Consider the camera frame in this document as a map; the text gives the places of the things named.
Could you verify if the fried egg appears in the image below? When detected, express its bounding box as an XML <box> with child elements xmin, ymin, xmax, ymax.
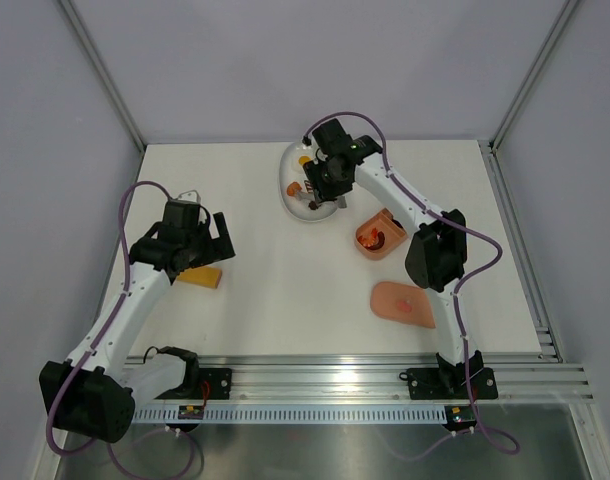
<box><xmin>293</xmin><ymin>155</ymin><xmax>313</xmax><ymax>174</ymax></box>

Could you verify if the aluminium rail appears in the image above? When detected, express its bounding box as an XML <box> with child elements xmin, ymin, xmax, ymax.
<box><xmin>200</xmin><ymin>355</ymin><xmax>595</xmax><ymax>404</ymax></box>
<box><xmin>478</xmin><ymin>140</ymin><xmax>566</xmax><ymax>363</ymax></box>

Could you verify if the aluminium front rail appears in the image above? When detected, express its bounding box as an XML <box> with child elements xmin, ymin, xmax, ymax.
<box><xmin>200</xmin><ymin>355</ymin><xmax>595</xmax><ymax>404</ymax></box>

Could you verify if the orange shrimp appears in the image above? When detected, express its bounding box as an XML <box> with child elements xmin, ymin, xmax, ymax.
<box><xmin>357</xmin><ymin>228</ymin><xmax>381</xmax><ymax>251</ymax></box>

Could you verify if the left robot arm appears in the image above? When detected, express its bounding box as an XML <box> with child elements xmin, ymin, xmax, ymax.
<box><xmin>39</xmin><ymin>200</ymin><xmax>235</xmax><ymax>443</ymax></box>

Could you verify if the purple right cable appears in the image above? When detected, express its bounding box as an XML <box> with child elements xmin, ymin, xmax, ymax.
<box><xmin>300</xmin><ymin>110</ymin><xmax>521</xmax><ymax>461</ymax></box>

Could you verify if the aluminium frame post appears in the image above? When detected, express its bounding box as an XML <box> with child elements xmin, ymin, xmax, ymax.
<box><xmin>54</xmin><ymin>0</ymin><xmax>147</xmax><ymax>157</ymax></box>
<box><xmin>488</xmin><ymin>0</ymin><xmax>584</xmax><ymax>154</ymax></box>

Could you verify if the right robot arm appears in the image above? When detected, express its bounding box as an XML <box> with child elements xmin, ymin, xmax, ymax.
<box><xmin>302</xmin><ymin>115</ymin><xmax>484</xmax><ymax>398</ymax></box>

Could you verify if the white slotted cable duct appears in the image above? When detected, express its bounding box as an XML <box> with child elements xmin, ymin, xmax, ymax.
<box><xmin>133</xmin><ymin>403</ymin><xmax>475</xmax><ymax>425</ymax></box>

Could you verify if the left aluminium frame post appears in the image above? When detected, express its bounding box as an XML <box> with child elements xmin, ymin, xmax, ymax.
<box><xmin>54</xmin><ymin>0</ymin><xmax>147</xmax><ymax>157</ymax></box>

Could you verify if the right side aluminium rail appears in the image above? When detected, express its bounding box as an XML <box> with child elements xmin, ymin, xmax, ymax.
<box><xmin>478</xmin><ymin>140</ymin><xmax>566</xmax><ymax>363</ymax></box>

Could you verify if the right aluminium frame post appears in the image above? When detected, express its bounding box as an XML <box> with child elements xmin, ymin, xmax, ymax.
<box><xmin>488</xmin><ymin>0</ymin><xmax>584</xmax><ymax>154</ymax></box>

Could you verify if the pink lunch box lid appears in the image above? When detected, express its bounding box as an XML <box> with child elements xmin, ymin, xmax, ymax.
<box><xmin>370</xmin><ymin>281</ymin><xmax>436</xmax><ymax>329</ymax></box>

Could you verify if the brown orange food piece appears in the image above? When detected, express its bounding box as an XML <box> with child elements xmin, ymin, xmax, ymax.
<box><xmin>286</xmin><ymin>182</ymin><xmax>308</xmax><ymax>200</ymax></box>

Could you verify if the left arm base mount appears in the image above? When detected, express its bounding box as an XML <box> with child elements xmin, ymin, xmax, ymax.
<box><xmin>172</xmin><ymin>367</ymin><xmax>233</xmax><ymax>401</ymax></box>

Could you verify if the yellow rectangular block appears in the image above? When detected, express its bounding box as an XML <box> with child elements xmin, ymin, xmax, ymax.
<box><xmin>177</xmin><ymin>266</ymin><xmax>222</xmax><ymax>289</ymax></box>

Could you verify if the white oval plate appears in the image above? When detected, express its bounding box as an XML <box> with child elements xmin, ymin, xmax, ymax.
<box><xmin>278</xmin><ymin>141</ymin><xmax>338</xmax><ymax>223</ymax></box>

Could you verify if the dark brown sea cucumber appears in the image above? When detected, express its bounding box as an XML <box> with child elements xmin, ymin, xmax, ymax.
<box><xmin>374</xmin><ymin>231</ymin><xmax>385</xmax><ymax>250</ymax></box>

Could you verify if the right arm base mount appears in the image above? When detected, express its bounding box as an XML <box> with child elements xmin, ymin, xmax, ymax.
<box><xmin>398</xmin><ymin>367</ymin><xmax>499</xmax><ymax>401</ymax></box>

